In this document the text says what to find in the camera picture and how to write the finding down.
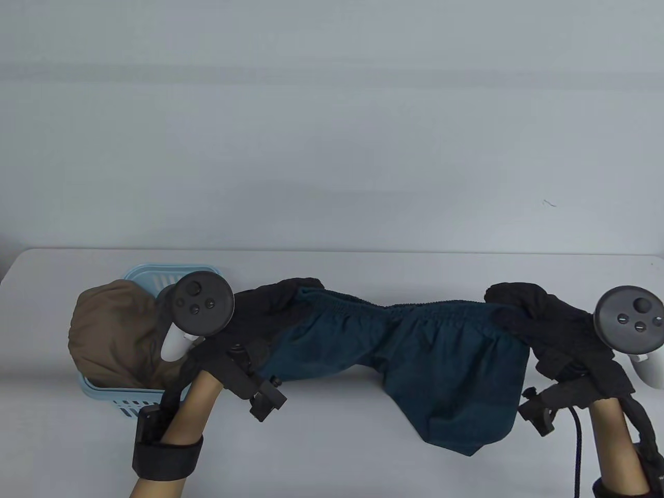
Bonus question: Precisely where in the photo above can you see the person's right hand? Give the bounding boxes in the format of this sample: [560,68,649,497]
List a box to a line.
[485,282,636,410]

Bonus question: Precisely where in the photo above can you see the person's left hand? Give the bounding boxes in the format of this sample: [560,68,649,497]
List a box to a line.
[192,278,325,374]

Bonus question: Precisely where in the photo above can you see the dark teal shorts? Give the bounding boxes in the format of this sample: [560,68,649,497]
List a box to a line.
[265,288,530,457]

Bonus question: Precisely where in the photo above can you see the person's right forearm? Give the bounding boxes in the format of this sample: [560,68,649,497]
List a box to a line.
[591,397,654,498]

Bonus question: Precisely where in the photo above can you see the person's left forearm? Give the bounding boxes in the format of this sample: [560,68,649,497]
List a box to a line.
[130,368,224,498]

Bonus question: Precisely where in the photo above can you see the light blue plastic basket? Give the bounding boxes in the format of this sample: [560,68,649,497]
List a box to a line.
[78,264,224,420]

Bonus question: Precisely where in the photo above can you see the brown crumpled garment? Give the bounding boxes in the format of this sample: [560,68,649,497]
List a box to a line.
[68,279,192,390]

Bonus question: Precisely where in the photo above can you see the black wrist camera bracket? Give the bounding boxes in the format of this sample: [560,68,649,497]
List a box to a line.
[518,381,576,436]
[223,345,287,422]

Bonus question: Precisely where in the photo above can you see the black cable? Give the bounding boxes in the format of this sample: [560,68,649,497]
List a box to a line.
[568,407,584,498]

